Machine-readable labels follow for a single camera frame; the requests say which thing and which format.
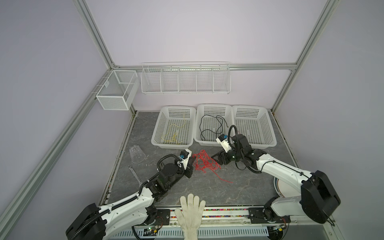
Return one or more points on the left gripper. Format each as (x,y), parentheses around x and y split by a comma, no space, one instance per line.
(188,171)

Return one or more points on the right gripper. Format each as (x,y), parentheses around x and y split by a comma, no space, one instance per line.
(221,155)

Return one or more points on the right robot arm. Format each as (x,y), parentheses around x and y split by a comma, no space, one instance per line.
(317,198)

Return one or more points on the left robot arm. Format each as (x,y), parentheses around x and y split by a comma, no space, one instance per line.
(103,222)

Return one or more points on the middle white plastic basket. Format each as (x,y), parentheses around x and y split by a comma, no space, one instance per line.
(212,120)

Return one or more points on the white plastic basket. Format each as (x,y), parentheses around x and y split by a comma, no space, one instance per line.
(212,120)
(174,128)
(255,124)

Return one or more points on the left white plastic basket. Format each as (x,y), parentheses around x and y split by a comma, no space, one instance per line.
(174,128)

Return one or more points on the white knitted glove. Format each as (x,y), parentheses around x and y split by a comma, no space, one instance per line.
(189,216)

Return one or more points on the right white plastic basket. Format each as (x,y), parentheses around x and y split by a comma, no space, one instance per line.
(255,124)

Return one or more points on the silver wrench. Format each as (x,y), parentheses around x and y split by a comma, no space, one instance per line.
(135,174)

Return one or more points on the clear plastic cup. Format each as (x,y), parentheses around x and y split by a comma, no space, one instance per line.
(137,155)

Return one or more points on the plate with green red rim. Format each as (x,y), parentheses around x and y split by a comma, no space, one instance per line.
(284,190)

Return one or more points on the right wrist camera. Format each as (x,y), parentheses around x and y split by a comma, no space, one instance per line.
(223,141)

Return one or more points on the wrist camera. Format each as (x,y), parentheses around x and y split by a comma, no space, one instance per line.
(223,141)
(183,160)

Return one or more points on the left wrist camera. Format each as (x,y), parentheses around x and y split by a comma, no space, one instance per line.
(183,160)

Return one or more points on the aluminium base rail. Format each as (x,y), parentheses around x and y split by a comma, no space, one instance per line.
(232,223)

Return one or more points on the white wire wall shelf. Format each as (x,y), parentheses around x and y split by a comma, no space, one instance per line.
(186,78)

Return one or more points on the white mesh wall box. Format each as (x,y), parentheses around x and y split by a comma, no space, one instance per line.
(118,90)

